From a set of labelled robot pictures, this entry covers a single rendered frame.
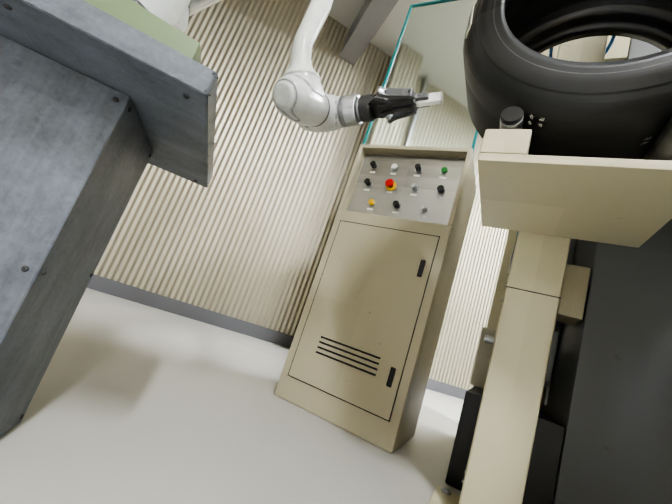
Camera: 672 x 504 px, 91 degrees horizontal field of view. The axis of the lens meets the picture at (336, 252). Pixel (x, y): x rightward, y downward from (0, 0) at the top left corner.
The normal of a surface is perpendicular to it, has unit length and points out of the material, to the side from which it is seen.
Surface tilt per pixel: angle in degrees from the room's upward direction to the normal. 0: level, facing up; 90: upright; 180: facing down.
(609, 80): 101
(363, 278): 90
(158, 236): 90
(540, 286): 90
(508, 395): 90
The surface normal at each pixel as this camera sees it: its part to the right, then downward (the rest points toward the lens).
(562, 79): -0.49, -0.16
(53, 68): 0.36, -0.08
